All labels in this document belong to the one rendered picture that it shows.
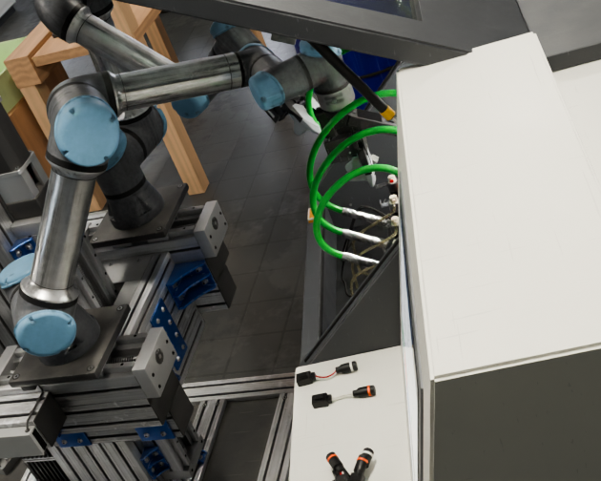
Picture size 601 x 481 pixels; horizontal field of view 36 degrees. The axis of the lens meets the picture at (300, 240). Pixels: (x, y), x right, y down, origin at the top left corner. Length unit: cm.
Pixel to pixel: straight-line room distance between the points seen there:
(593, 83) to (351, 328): 66
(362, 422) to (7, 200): 100
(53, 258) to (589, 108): 102
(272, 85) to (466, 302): 93
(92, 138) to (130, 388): 63
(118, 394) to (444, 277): 121
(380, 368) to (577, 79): 66
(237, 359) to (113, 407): 143
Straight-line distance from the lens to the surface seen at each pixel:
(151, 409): 212
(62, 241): 181
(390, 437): 166
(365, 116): 192
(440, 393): 93
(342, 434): 170
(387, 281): 172
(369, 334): 180
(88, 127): 171
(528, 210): 109
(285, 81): 182
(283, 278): 381
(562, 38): 156
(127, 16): 429
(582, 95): 145
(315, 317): 201
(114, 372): 208
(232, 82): 192
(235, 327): 367
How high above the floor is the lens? 218
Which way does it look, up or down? 33 degrees down
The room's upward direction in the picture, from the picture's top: 22 degrees counter-clockwise
